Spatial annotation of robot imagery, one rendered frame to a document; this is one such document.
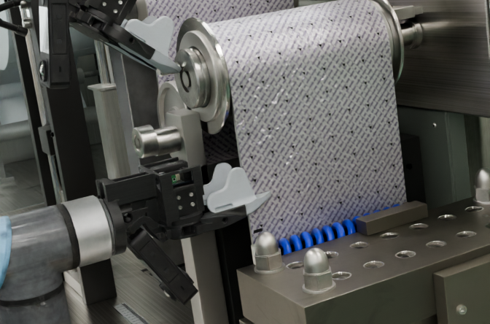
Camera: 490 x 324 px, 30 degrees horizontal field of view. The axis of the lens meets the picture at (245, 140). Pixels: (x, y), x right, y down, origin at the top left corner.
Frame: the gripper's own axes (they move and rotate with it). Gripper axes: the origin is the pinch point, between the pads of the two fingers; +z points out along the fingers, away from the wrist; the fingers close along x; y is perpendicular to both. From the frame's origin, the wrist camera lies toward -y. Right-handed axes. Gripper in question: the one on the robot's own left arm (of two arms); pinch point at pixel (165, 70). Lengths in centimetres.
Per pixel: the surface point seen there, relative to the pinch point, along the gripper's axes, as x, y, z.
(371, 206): -7.7, -2.6, 31.6
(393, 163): -7.7, 3.9, 31.7
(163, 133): 0.9, -6.9, 4.0
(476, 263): -28.8, -4.7, 32.6
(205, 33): -5.3, 5.6, 0.3
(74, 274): 35.2, -31.3, 15.6
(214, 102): -5.7, -1.1, 5.4
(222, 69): -8.3, 2.3, 3.1
